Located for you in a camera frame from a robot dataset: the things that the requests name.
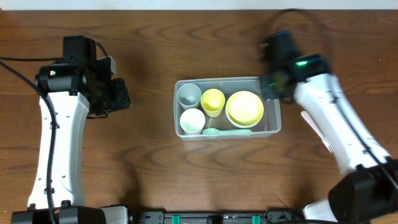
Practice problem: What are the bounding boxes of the yellow plastic bowl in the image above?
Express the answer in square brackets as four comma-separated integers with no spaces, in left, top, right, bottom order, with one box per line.
[226,91,264,125]

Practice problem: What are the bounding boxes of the yellow plastic cup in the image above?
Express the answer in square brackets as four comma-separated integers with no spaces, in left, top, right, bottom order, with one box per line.
[201,88,225,118]

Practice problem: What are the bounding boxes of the pink white plastic fork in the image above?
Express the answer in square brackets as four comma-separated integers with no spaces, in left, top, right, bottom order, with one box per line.
[300,111,333,153]

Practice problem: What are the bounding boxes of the white plastic cup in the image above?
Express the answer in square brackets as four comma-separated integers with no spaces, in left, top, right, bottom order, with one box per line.
[180,108,206,135]

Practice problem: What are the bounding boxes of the white plastic bowl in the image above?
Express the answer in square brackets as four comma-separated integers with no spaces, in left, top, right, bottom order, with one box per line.
[226,114,262,129]

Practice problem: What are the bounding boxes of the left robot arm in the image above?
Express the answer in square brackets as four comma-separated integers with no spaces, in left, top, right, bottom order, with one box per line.
[11,35,133,223]

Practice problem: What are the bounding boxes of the left black cable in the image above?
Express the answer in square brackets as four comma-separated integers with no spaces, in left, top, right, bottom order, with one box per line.
[0,55,63,224]

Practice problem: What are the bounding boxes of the grey plastic cup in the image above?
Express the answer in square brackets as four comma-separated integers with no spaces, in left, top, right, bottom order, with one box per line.
[177,83,202,110]

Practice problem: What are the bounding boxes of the black cable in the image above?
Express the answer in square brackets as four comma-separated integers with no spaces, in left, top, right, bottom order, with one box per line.
[267,8,398,190]
[0,55,63,224]

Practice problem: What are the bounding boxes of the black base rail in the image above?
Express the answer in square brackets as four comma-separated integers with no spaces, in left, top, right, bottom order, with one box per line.
[127,208,304,224]

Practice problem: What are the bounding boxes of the clear plastic container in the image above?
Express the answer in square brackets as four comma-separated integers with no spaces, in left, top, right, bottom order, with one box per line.
[174,77,282,141]

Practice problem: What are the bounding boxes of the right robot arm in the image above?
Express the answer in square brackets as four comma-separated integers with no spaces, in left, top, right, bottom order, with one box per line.
[260,31,397,223]

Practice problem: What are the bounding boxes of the mint green plastic spoon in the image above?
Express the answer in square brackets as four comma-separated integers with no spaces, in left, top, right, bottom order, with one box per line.
[203,128,252,135]

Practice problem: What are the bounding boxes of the right black cable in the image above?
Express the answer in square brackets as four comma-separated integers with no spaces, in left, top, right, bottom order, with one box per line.
[267,8,398,190]

